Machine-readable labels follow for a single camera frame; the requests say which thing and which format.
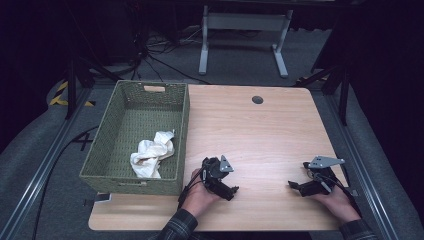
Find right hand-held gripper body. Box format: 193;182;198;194
299;155;346;198

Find bundle of black floor cables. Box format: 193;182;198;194
128;19;213;86

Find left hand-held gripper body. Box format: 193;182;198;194
200;154;234;193

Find green woven basket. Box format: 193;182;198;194
78;79;191;197

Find person's right hand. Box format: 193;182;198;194
311;188;362;225

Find long black floor cable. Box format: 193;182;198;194
31;124;100;240

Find white bear-print cloth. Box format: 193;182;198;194
129;129;176;179

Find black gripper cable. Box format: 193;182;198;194
177;169;204;209
319;173;363;218

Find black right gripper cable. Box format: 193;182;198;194
319;173;363;218

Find person's left hand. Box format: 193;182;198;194
181;168;221;218

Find aluminium floor rail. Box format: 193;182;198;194
324;94;399;240
0;87;94;240

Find white metal desk frame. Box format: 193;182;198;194
198;4;294;79

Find black metal stand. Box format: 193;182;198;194
64;56;123;121
293;63;351;127

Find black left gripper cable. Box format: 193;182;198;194
177;169;204;209

